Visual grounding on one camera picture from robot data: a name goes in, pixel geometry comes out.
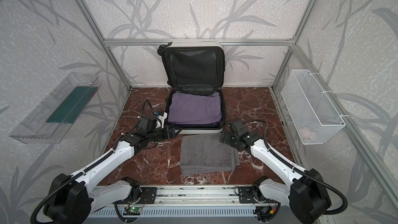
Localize black corrugated cable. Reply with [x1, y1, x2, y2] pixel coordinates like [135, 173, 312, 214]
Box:
[30, 99, 156, 224]
[242, 119, 348, 222]

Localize grey towel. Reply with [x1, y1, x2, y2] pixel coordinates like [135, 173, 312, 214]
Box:
[179, 133, 240, 175]

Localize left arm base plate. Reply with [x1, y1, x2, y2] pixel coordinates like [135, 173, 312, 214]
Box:
[133, 187, 157, 205]

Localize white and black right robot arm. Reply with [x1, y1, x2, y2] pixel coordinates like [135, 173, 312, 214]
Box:
[220, 119, 331, 224]

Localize purple trousers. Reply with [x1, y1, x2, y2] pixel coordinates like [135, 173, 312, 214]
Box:
[168, 92, 222, 125]

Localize left black corrugated cable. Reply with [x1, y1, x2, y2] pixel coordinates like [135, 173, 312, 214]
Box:
[30, 99, 156, 224]

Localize aluminium front rail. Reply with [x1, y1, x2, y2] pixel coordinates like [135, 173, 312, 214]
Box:
[93, 184, 280, 207]

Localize clear plastic wall shelf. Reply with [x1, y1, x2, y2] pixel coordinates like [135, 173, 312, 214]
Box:
[9, 72, 101, 144]

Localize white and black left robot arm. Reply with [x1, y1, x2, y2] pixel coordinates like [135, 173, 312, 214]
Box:
[31, 112, 178, 224]

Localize pink object in basket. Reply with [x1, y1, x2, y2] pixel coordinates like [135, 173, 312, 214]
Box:
[299, 128, 315, 140]

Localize right black corrugated cable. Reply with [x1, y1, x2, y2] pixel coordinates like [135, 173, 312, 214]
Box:
[242, 119, 348, 222]

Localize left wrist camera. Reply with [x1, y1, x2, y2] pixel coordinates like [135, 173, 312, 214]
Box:
[155, 112, 167, 129]

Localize black and white suitcase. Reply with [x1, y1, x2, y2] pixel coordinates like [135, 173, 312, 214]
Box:
[157, 41, 226, 134]

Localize left green circuit board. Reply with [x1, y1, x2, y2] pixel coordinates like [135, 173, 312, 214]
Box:
[123, 207, 143, 216]

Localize white wire mesh basket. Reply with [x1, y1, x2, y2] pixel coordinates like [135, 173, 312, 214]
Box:
[281, 69, 346, 145]

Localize green board in shelf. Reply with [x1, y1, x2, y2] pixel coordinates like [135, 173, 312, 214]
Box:
[46, 86, 98, 124]

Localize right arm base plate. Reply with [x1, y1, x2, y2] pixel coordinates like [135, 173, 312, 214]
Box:
[236, 186, 266, 204]

